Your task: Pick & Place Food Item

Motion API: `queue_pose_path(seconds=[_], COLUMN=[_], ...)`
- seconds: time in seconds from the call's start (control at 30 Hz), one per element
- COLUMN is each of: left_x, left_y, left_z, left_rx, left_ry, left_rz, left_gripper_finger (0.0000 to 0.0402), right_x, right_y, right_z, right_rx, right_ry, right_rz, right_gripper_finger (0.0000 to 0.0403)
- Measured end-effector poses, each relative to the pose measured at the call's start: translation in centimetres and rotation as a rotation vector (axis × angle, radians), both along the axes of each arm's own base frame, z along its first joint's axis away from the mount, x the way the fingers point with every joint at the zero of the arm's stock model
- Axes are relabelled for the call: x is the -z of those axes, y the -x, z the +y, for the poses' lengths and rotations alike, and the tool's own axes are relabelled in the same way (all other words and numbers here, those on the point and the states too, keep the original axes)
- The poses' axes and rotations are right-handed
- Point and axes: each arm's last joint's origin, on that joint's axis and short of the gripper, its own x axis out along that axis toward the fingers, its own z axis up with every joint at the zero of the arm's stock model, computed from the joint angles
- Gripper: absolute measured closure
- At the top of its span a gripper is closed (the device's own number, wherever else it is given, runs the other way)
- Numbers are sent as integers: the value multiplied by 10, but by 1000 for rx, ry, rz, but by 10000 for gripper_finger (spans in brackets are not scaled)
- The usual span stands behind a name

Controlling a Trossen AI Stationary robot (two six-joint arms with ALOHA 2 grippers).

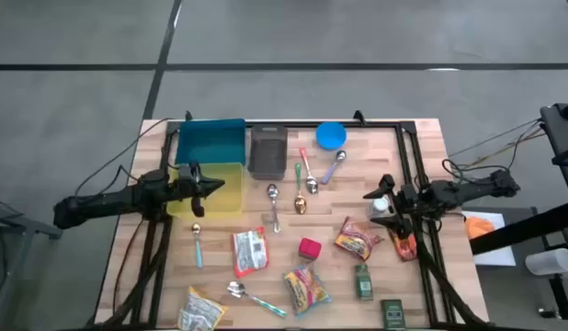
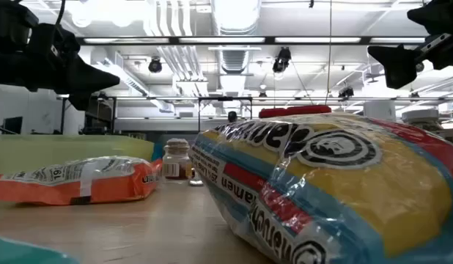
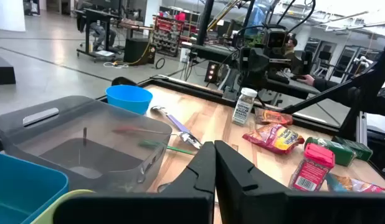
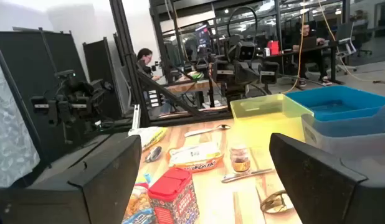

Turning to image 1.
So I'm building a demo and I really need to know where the black metal beam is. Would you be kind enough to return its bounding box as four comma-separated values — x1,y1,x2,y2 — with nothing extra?
470,201,568,257

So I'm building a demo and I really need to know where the dark green tin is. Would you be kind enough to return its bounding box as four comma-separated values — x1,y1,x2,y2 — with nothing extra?
381,298,407,331

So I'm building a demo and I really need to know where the teal striped-handle spoon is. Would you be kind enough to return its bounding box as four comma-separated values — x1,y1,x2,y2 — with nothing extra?
226,280,289,319

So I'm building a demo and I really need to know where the green-handled gold spoon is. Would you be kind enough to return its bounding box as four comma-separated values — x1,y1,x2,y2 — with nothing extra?
292,161,308,216

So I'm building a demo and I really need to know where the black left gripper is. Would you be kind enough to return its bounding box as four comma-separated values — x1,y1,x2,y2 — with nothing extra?
176,161,226,219

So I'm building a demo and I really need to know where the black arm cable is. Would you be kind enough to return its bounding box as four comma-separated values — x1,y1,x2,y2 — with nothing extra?
441,118,545,185
74,117,175,201

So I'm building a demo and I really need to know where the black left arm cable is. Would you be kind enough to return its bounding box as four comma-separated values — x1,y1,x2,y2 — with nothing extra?
74,117,175,201

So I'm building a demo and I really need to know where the orange-handled silver spoon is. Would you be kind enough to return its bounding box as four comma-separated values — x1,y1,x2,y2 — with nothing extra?
298,146,320,195

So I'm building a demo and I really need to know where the green-lidded spice jar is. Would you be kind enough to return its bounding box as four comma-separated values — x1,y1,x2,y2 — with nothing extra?
354,263,375,302

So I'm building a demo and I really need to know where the red white ramen packet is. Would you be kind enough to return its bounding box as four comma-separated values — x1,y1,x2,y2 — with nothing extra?
231,225,270,280

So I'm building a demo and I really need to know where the plain silver spoon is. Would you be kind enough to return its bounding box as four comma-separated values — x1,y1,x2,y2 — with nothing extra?
266,183,282,234

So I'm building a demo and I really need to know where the orange cloth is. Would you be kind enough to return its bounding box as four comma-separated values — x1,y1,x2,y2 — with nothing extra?
464,215,496,240

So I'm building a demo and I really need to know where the orange yellow ramen packet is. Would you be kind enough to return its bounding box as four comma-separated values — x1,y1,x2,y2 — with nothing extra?
334,216,385,262

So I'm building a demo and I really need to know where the white yellow ramen packet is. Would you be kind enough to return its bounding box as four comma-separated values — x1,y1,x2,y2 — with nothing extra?
176,285,229,331

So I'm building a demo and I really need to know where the blue plastic bowl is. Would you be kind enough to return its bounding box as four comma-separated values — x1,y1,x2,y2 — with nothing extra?
314,120,348,152

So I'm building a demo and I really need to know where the red-lidded spice tin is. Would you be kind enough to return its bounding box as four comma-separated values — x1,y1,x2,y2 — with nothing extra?
298,236,323,261

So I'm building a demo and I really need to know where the yellow translucent plastic bin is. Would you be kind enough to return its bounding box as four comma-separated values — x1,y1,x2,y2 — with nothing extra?
165,161,245,219

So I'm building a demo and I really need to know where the grey translucent plastic bin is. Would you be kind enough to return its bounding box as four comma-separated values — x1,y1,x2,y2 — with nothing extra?
246,124,289,181

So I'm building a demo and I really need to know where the light-blue-handled spoon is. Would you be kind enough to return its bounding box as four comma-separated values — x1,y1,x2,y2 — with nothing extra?
190,223,205,269

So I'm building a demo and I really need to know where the white paper sheet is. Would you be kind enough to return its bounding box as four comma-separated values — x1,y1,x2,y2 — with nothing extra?
460,210,517,268

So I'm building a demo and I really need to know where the black aluminium rig frame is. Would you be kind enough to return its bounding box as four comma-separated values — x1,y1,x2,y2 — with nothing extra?
84,109,492,331

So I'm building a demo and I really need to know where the white plastic container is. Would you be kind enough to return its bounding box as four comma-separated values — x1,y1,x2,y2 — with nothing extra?
525,247,568,277

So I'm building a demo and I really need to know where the white-lidded spice jar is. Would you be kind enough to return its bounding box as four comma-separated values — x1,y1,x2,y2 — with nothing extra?
369,196,393,221

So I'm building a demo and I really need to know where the grey metal table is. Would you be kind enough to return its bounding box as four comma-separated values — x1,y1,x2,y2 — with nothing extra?
0,197,64,331

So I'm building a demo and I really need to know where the black equipment cart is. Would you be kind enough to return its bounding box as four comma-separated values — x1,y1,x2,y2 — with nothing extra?
540,98,568,203

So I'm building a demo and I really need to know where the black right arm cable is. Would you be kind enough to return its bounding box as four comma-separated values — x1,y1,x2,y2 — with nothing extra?
441,118,545,185

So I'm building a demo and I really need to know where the orange black snack packet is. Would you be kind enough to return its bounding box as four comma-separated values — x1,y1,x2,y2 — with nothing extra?
388,229,418,262

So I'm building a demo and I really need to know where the blue plastic bin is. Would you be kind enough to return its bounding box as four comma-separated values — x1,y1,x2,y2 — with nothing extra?
175,118,247,166

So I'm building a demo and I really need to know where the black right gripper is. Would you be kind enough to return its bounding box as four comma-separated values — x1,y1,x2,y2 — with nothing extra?
362,173,426,239

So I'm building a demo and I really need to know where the yellow blue-edged ramen packet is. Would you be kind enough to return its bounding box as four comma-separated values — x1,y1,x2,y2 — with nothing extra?
282,264,334,318

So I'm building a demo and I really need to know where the purple-handled silver spoon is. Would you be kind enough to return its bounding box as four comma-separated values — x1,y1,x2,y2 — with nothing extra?
320,149,347,186

